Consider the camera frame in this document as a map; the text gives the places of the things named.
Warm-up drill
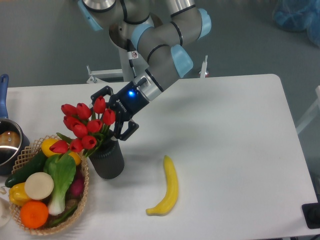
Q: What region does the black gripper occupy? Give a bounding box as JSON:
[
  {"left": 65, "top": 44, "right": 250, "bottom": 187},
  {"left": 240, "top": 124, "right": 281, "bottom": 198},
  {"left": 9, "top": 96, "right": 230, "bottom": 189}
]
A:
[{"left": 90, "top": 82, "right": 149, "bottom": 141}]

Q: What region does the red tulip bouquet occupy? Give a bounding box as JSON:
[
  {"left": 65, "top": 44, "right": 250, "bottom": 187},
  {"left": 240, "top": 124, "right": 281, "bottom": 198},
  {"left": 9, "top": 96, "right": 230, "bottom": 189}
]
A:
[{"left": 49, "top": 95, "right": 116, "bottom": 157}]

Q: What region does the dark grey ribbed vase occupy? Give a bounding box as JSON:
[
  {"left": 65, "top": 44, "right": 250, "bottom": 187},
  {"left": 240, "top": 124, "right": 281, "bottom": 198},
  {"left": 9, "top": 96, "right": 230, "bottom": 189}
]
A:
[{"left": 89, "top": 138, "right": 125, "bottom": 180}]

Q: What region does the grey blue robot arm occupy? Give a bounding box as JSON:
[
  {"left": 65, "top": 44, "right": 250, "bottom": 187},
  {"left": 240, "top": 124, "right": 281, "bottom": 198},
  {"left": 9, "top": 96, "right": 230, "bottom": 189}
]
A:
[{"left": 77, "top": 0, "right": 212, "bottom": 141}]

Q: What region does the yellow lemon squash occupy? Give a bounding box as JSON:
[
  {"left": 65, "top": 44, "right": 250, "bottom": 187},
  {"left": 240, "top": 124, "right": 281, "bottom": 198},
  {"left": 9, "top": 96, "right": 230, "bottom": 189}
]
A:
[{"left": 41, "top": 138, "right": 82, "bottom": 166}]

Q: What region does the green bok choy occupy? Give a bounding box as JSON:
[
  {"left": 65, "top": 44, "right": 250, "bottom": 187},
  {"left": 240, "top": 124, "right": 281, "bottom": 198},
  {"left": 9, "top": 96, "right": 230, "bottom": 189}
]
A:
[{"left": 43, "top": 153, "right": 76, "bottom": 216}]

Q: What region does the purple red radish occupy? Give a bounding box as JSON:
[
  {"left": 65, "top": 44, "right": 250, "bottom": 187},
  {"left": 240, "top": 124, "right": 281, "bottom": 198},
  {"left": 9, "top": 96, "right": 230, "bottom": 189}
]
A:
[{"left": 69, "top": 170, "right": 85, "bottom": 197}]

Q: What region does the green cucumber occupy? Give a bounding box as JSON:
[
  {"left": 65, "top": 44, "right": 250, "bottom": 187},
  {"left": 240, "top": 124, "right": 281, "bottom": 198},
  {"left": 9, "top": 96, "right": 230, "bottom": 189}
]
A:
[{"left": 5, "top": 150, "right": 48, "bottom": 188}]

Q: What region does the yellow banana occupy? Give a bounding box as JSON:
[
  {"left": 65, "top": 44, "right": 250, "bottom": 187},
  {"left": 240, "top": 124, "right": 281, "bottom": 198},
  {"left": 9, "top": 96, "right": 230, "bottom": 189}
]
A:
[{"left": 145, "top": 155, "right": 179, "bottom": 216}]

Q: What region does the woven wicker basket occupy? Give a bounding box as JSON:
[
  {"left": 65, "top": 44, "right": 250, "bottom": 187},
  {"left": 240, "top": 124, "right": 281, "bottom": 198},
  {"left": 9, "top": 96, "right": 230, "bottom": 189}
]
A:
[{"left": 9, "top": 135, "right": 90, "bottom": 236}]

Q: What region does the white round radish slice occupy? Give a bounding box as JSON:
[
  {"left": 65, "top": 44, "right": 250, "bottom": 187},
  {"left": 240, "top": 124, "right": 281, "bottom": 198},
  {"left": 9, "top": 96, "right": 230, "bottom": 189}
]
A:
[{"left": 24, "top": 172, "right": 54, "bottom": 200}]

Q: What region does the green chili pepper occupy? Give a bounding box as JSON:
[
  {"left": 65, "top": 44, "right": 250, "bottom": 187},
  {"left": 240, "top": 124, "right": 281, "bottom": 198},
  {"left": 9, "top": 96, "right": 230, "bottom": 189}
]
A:
[{"left": 47, "top": 205, "right": 78, "bottom": 228}]

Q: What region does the yellow bell pepper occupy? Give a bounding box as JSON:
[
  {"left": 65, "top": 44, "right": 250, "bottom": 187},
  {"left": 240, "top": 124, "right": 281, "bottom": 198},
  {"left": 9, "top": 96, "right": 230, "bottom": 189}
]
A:
[{"left": 9, "top": 182, "right": 32, "bottom": 207}]

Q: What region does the orange fruit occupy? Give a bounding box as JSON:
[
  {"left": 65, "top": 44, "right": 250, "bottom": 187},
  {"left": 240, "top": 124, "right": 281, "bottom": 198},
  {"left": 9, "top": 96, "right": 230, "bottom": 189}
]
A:
[{"left": 19, "top": 200, "right": 49, "bottom": 229}]

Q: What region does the blue plastic bag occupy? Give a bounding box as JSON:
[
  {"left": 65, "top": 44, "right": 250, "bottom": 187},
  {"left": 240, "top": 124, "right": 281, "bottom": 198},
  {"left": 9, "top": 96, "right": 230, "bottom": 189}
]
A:
[{"left": 272, "top": 0, "right": 320, "bottom": 47}]

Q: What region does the black device at table edge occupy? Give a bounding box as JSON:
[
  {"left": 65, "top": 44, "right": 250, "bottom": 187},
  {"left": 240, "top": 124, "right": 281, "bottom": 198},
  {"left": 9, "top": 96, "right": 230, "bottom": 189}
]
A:
[{"left": 301, "top": 202, "right": 320, "bottom": 229}]

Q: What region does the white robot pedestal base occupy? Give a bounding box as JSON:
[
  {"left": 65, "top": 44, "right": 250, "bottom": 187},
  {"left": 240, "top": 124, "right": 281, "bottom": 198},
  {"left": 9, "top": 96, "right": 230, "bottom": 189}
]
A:
[{"left": 86, "top": 45, "right": 194, "bottom": 88}]

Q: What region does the blue handled saucepan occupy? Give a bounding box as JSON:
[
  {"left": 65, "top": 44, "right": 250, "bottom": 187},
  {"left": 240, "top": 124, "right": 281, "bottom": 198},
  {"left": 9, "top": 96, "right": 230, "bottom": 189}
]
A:
[{"left": 0, "top": 74, "right": 30, "bottom": 176}]

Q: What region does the white frame at right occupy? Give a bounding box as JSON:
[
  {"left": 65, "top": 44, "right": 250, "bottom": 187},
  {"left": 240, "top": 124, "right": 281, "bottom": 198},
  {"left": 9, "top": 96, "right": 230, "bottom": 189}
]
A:
[{"left": 295, "top": 85, "right": 320, "bottom": 135}]

